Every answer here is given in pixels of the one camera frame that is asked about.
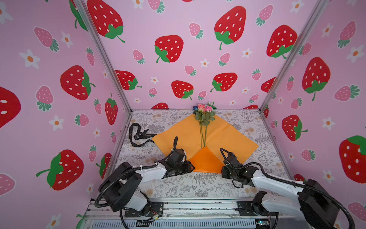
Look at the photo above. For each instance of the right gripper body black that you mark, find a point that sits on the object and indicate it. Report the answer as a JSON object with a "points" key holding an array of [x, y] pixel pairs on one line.
{"points": [[225, 173]]}

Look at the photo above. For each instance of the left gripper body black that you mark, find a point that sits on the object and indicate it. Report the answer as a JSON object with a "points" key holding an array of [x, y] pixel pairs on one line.
{"points": [[182, 168]]}

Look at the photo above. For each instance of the orange wrapping paper sheet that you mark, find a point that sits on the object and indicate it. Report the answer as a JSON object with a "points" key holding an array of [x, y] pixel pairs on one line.
{"points": [[221, 134]]}

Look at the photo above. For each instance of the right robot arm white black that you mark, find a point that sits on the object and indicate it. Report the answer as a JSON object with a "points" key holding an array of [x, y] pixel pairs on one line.
{"points": [[306, 200]]}

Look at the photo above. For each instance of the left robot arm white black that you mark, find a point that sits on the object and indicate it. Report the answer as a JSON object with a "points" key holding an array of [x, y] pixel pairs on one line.
{"points": [[120, 190]]}

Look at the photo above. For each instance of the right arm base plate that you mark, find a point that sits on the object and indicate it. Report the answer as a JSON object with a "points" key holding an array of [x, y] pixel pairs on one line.
{"points": [[246, 208]]}

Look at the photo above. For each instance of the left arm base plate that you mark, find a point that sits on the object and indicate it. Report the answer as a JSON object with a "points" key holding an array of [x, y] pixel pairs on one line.
{"points": [[150, 210]]}

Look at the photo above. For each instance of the left corner aluminium post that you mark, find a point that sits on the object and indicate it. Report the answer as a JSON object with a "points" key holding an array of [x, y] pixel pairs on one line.
{"points": [[82, 8]]}

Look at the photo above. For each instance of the corner aluminium post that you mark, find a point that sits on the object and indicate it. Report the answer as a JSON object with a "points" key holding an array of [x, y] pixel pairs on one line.
{"points": [[82, 8], [313, 18]]}

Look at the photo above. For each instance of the right corner aluminium post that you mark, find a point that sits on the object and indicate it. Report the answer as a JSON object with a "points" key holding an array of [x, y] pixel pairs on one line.
{"points": [[313, 18]]}

